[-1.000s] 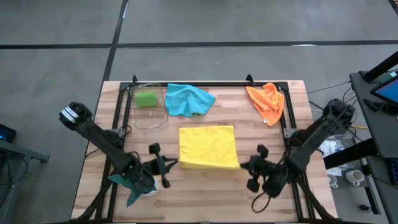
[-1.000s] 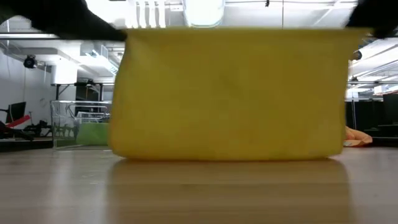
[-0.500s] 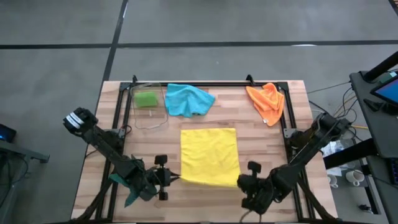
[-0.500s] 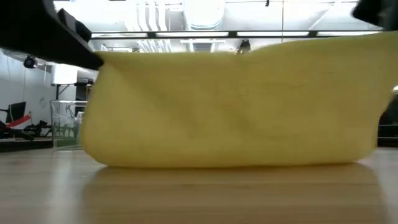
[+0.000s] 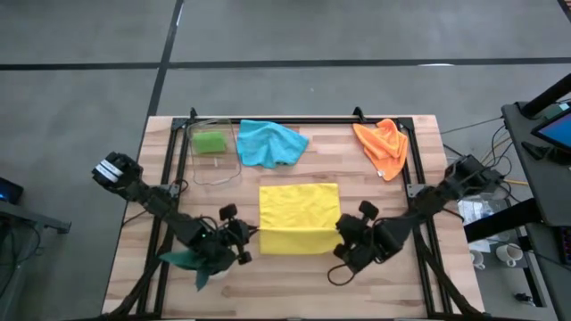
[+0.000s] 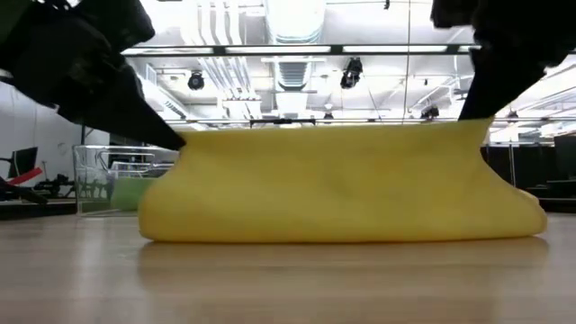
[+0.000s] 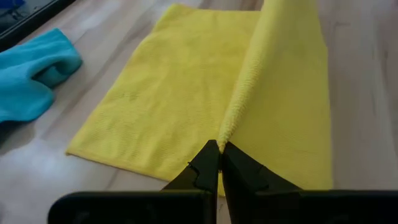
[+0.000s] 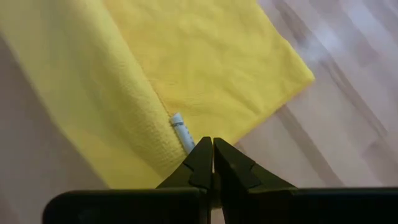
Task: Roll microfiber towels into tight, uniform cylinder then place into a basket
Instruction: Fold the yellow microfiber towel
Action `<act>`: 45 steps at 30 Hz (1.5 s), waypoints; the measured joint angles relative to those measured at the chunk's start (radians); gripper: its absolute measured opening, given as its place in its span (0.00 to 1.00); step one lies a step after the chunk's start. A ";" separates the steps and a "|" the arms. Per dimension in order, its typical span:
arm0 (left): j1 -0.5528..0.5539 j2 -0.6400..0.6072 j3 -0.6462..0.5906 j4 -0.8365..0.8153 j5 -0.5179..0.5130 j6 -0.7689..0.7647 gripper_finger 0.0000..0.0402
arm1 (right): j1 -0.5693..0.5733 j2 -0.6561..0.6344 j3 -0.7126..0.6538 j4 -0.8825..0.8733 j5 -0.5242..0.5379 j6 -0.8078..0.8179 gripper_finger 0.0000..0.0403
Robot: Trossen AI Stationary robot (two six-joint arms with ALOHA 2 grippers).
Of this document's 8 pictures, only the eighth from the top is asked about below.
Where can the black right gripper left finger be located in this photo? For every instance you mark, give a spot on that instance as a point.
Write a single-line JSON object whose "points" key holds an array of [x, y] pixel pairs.
{"points": [[199, 168]]}

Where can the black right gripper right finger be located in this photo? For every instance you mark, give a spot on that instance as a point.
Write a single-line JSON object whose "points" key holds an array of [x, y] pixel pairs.
{"points": [[236, 174]]}

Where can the yellow microfiber towel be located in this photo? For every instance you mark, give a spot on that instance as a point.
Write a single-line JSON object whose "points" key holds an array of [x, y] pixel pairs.
{"points": [[217, 62]]}

